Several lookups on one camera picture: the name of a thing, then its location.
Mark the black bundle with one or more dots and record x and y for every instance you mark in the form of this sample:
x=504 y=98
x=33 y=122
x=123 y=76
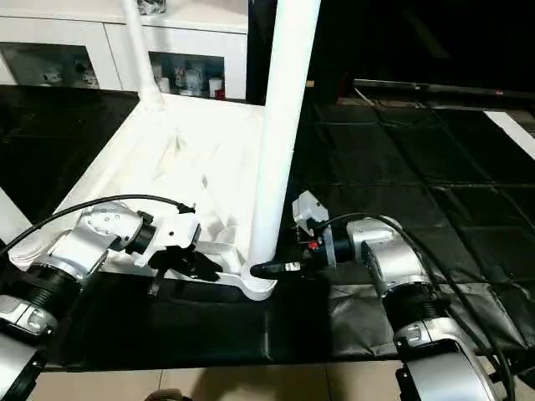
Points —
x=154 y=7

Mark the white plastic table top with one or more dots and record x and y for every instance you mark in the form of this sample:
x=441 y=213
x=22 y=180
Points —
x=192 y=150

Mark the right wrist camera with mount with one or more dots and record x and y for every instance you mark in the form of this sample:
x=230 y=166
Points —
x=308 y=210

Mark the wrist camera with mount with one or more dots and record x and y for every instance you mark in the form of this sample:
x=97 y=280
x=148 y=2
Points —
x=167 y=234
x=308 y=210

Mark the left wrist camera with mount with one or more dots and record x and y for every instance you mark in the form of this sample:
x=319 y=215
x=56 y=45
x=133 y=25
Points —
x=167 y=234

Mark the white cabinet with glass doors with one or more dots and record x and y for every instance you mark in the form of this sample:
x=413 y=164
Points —
x=50 y=29

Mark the black flat bar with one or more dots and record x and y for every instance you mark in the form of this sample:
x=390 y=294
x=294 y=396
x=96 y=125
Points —
x=451 y=88

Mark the white board strip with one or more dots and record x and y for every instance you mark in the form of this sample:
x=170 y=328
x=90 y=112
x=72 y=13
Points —
x=512 y=132

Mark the black work mat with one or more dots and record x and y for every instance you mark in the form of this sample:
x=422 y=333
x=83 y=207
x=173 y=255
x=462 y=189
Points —
x=418 y=184

